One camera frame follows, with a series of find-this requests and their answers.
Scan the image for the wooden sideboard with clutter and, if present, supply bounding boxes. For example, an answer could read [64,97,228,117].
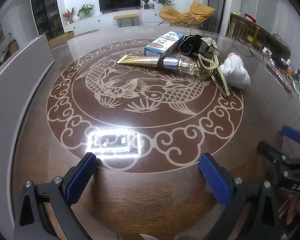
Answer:
[238,18,300,99]

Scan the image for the white knitted sock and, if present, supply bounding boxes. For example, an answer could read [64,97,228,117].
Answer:
[220,53,251,89]

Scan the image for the eyeglasses on table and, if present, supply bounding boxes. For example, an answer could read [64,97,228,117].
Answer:
[233,36,255,58]

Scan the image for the wooden dining chair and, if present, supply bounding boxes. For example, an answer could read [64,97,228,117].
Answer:
[226,13,263,51]

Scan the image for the silver rhinestone hair accessory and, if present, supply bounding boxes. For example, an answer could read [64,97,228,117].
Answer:
[178,34,221,57]

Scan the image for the glass perfume bottle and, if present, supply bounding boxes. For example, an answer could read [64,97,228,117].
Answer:
[157,57,197,75]

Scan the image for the gold cosmetic tube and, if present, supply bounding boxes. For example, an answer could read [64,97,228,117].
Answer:
[117,55,163,68]

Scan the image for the blue white toothpaste box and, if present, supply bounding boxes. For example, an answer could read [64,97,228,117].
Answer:
[143,31,184,56]

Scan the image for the orange lounge chair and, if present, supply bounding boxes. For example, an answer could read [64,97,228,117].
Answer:
[159,2,216,28]

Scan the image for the cardboard box on floor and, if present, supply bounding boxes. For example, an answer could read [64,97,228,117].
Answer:
[49,31,75,48]

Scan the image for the small potted plant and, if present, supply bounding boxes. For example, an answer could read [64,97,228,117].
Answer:
[142,0,150,10]

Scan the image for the wooden bench stool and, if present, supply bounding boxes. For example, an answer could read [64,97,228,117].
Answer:
[113,13,140,28]

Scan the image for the red flower vase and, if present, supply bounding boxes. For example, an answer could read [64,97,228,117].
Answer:
[63,7,75,24]

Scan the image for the white tv cabinet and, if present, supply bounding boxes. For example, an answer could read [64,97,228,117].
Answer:
[63,9,162,36]

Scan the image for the black flat television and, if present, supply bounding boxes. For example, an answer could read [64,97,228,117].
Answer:
[97,0,141,14]

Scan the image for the green plant left of tv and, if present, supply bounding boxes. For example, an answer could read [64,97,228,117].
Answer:
[77,3,95,18]

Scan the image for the black glass display cabinet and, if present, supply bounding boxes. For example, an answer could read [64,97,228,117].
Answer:
[30,0,64,41]

